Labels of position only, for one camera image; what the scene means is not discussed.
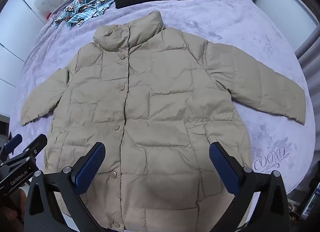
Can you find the blue monkey print pajamas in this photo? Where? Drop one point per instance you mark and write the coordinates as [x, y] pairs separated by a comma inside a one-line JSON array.
[[82, 9]]

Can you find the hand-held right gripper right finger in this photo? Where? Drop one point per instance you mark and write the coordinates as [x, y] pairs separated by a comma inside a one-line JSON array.
[[222, 167]]

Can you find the red gift box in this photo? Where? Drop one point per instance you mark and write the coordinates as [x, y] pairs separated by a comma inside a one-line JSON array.
[[48, 16]]

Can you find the printed cardboard box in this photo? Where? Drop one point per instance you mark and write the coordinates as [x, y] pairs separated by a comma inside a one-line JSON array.
[[310, 197]]

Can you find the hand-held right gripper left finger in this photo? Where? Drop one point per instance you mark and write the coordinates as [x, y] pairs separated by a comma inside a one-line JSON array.
[[91, 164]]

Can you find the white side desk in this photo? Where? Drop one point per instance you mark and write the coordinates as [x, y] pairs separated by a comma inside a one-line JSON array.
[[3, 121]]

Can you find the grey curtain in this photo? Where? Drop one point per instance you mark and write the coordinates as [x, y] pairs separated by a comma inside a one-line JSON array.
[[308, 46]]

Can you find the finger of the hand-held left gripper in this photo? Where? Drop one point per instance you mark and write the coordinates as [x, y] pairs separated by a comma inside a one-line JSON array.
[[13, 143], [37, 144]]

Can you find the white wardrobe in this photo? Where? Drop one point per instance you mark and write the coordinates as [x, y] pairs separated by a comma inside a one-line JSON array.
[[15, 34]]

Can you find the beige puffer jacket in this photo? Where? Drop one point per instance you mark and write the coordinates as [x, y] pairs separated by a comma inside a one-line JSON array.
[[162, 109]]

